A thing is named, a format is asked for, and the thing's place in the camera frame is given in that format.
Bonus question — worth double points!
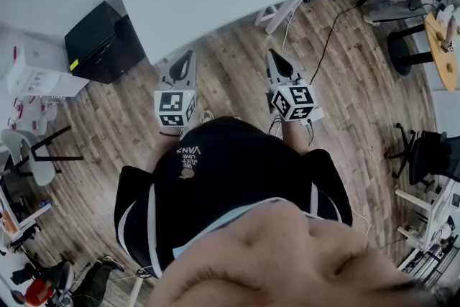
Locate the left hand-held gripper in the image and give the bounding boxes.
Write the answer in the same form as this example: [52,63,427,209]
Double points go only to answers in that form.
[154,50,198,127]

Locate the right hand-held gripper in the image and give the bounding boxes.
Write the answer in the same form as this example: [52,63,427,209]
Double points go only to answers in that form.
[265,48,325,124]

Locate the person's left forearm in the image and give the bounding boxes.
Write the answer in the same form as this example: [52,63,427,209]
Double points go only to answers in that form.
[145,125,183,175]

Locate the person's right forearm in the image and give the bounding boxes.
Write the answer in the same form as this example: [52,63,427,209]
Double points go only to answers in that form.
[282,120,312,156]

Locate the white table legs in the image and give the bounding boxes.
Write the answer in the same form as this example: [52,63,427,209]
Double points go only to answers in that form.
[254,0,311,36]

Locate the black cabinet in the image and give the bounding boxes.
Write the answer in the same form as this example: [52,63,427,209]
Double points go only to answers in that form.
[64,0,147,86]

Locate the person's black t-shirt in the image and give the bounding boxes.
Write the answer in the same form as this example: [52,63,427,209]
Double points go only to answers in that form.
[114,116,353,280]

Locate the light blue face mask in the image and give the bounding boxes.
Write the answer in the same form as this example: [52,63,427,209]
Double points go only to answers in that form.
[171,197,324,260]

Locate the round wooden table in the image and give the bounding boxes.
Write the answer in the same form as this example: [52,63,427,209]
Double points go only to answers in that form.
[423,13,459,93]

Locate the black office chair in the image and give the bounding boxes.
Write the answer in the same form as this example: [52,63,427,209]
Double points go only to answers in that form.
[384,122,460,186]

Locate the white plastic chair black legs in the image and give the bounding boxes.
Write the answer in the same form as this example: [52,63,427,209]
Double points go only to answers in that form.
[0,124,84,188]

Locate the person's face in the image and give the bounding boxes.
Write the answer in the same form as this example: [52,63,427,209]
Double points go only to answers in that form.
[147,203,460,307]

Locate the white shelf rack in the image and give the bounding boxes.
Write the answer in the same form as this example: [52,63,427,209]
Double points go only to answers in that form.
[395,179,460,285]

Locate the white workbench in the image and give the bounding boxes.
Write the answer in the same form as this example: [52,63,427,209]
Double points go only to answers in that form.
[0,186,53,253]

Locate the black floor cable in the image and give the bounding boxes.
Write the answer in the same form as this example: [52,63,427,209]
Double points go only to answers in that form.
[309,0,380,86]

